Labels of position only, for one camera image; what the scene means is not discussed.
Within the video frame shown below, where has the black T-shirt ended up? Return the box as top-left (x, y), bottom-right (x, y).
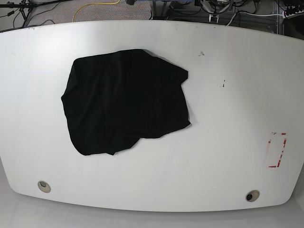
top-left (61, 49), bottom-right (190, 156)

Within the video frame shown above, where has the white power strip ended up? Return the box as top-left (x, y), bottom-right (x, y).
top-left (283, 5), bottom-right (304, 19)

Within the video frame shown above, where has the red tape rectangle marking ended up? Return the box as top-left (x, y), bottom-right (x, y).
top-left (265, 132), bottom-right (287, 168)

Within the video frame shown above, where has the black tripod stand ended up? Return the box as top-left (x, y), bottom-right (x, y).
top-left (0, 0), bottom-right (62, 28)

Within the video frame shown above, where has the yellow cable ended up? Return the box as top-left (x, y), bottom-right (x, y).
top-left (72, 0), bottom-right (121, 22)

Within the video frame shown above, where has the right table cable grommet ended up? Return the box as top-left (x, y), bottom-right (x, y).
top-left (245, 190), bottom-right (260, 202)

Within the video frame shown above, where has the table cable grommet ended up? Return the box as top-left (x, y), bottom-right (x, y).
top-left (38, 180), bottom-right (51, 193)
top-left (245, 190), bottom-right (260, 202)

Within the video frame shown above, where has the left table cable grommet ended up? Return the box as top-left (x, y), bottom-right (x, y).
top-left (38, 180), bottom-right (51, 193)

